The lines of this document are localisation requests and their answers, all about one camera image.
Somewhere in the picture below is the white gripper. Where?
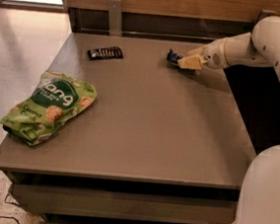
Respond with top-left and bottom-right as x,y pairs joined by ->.
177,38 -> 228,70

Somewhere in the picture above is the blue rxbar blueberry bar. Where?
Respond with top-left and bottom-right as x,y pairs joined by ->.
167,49 -> 182,65

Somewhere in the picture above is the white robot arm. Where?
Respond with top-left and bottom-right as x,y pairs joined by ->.
176,16 -> 280,224

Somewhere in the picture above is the green rice chip bag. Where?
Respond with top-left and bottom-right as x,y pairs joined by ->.
0,71 -> 97,146

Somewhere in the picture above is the black snack bar wrapper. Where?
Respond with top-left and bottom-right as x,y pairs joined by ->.
87,46 -> 123,60

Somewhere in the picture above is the grey drawer cabinet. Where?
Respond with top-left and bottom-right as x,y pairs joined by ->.
0,34 -> 254,224

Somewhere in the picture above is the upper grey drawer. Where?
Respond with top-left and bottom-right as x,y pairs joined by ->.
12,185 -> 236,224

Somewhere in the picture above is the right metal bracket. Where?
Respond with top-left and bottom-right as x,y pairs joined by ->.
255,9 -> 276,23

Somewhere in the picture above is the metal bracket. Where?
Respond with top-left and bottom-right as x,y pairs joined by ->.
255,9 -> 276,23
106,0 -> 122,37

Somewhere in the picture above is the left metal bracket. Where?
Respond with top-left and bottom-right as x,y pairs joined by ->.
106,0 -> 122,37

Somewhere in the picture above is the horizontal metal rail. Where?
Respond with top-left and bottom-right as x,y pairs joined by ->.
77,26 -> 219,42

